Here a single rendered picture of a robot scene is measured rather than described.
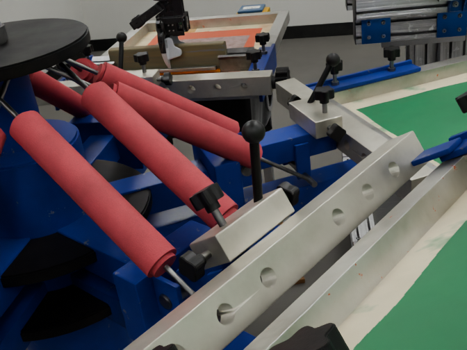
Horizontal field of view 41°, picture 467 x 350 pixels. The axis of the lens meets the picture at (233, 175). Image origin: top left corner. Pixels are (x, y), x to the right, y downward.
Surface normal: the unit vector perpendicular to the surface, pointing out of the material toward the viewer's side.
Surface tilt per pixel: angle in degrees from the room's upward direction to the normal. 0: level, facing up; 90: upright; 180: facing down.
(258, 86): 90
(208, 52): 90
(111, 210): 40
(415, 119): 0
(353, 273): 58
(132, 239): 53
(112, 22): 90
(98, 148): 0
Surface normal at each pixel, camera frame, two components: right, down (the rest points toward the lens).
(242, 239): 0.58, -0.27
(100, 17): -0.18, 0.48
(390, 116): -0.12, -0.88
